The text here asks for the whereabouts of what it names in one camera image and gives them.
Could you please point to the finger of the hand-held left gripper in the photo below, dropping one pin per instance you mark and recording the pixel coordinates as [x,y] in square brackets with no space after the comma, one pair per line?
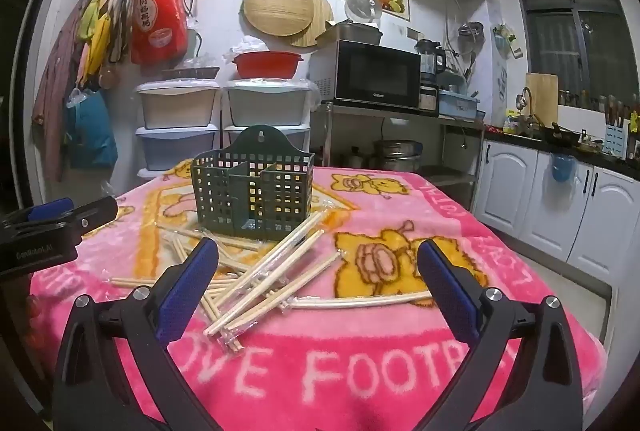
[95,213]
[47,210]

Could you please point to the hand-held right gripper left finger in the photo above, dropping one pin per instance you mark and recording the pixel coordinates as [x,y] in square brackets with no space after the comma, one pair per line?
[185,296]

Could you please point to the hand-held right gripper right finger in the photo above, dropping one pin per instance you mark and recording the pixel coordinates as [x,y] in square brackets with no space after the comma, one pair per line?
[450,291]

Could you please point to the bunch of chopsticks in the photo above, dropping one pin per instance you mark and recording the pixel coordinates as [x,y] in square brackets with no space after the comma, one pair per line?
[260,281]

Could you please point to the green plastic utensil basket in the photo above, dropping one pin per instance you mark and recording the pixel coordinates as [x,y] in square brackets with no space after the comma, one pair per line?
[250,191]

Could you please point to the blue hanging bag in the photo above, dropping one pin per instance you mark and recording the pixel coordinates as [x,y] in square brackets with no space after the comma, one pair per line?
[92,131]

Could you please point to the steel kitchen rack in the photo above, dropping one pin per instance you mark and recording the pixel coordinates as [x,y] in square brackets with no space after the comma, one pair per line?
[450,178]

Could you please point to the pink printed blanket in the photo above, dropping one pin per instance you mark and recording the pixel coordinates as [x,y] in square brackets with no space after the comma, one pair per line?
[350,361]

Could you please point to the white kitchen cabinets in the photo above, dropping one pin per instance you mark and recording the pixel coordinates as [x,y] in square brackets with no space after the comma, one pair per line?
[550,201]

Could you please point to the round wooden scoop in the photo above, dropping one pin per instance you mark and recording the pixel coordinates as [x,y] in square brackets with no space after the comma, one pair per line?
[107,77]

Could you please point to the large steel pot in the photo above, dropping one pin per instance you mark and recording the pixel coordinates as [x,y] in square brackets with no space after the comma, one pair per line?
[397,153]

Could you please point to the small steel pot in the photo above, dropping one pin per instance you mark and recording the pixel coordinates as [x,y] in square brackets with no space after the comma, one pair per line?
[356,158]

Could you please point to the blue hanging cup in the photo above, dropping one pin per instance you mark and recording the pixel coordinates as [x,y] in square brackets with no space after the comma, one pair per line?
[562,168]

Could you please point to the brown wicker basket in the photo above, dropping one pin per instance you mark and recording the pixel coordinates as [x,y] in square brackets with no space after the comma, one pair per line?
[190,73]

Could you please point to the yellow hanging cloths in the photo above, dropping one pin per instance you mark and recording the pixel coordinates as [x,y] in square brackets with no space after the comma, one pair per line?
[97,36]

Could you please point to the yellow bottle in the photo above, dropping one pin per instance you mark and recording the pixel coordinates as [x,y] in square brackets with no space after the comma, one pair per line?
[511,123]

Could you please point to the light blue plastic box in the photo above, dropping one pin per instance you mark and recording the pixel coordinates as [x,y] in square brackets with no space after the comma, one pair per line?
[457,103]

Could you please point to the black wok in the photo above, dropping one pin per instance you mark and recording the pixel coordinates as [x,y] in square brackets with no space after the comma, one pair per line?
[562,136]

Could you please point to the steel faucet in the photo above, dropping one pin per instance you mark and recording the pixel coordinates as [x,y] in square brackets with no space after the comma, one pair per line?
[526,98]

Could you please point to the red shopping bag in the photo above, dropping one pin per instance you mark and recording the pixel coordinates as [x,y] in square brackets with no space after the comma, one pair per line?
[157,11]

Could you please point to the wooden cutting board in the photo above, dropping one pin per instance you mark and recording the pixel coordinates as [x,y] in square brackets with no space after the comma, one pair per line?
[542,98]

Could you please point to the blue knife holder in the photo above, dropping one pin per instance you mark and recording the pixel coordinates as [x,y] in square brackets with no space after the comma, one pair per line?
[615,141]

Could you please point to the white plastic bag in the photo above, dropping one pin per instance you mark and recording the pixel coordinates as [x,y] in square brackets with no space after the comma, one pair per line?
[247,46]

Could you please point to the red plastic basin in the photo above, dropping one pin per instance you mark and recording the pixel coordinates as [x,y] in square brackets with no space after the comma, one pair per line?
[267,66]

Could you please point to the black microwave oven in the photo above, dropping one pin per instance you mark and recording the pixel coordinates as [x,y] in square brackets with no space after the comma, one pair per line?
[375,73]

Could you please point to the black blender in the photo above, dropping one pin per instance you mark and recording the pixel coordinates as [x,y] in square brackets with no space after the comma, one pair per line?
[429,58]

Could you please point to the row of seasoning bottles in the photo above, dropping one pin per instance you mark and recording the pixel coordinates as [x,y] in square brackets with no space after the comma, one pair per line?
[585,100]

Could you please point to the hanging steel pot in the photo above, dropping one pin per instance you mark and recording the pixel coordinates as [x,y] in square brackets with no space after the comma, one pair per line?
[471,36]

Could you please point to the steel rectangular container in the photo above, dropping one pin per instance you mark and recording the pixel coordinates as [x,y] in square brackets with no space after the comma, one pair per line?
[357,33]

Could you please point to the round woven bamboo tray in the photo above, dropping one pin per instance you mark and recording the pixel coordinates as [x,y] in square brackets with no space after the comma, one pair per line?
[277,8]

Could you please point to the round bamboo slat mat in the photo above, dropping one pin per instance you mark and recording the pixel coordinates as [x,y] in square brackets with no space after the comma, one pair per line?
[321,21]

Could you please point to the glass pot lid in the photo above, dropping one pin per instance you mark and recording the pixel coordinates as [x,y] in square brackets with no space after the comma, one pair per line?
[362,6]

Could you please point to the dark window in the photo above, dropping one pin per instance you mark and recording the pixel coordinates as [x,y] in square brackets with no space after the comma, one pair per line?
[575,11]

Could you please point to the wall plant holder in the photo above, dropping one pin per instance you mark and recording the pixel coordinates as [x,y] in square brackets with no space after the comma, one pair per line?
[505,38]

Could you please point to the wall socket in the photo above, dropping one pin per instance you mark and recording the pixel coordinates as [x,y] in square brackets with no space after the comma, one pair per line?
[415,34]

